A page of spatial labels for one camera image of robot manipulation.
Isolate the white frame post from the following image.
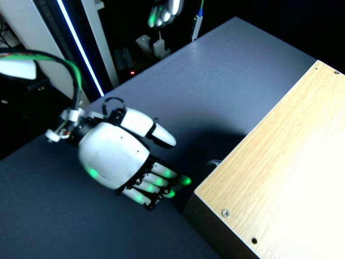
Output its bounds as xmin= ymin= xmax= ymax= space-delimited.
xmin=0 ymin=0 xmax=121 ymax=105

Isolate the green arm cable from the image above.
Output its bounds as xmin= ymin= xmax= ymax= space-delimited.
xmin=0 ymin=52 xmax=84 ymax=94

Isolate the black device with red light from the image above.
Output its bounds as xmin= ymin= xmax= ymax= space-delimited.
xmin=113 ymin=47 xmax=138 ymax=78

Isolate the white power adapter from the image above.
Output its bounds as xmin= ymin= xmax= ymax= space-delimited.
xmin=152 ymin=30 xmax=172 ymax=59

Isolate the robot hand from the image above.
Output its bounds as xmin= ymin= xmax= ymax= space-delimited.
xmin=77 ymin=96 xmax=192 ymax=212
xmin=147 ymin=0 xmax=185 ymax=29

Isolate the grey plastic block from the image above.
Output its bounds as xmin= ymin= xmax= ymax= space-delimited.
xmin=135 ymin=34 xmax=151 ymax=52

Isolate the wooden cabinet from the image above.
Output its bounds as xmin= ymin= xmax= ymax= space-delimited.
xmin=182 ymin=59 xmax=345 ymax=259

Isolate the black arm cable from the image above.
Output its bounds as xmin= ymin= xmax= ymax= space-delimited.
xmin=0 ymin=48 xmax=83 ymax=111

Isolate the blue white LED strip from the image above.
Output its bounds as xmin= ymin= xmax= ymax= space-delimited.
xmin=56 ymin=0 xmax=105 ymax=97

